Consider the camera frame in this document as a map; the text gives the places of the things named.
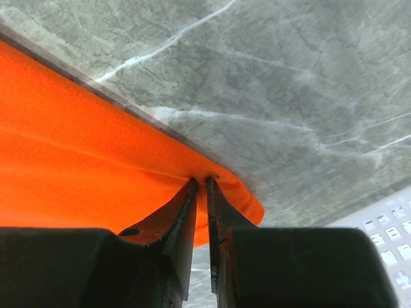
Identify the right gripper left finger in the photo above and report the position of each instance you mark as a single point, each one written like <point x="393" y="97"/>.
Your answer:
<point x="146" y="265"/>

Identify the orange t shirt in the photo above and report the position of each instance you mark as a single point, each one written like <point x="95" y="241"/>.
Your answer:
<point x="70" y="159"/>

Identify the white plastic basket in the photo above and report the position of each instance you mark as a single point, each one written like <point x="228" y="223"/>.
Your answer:
<point x="387" y="224"/>

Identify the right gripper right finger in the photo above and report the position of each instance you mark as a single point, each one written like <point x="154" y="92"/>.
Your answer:
<point x="291" y="267"/>

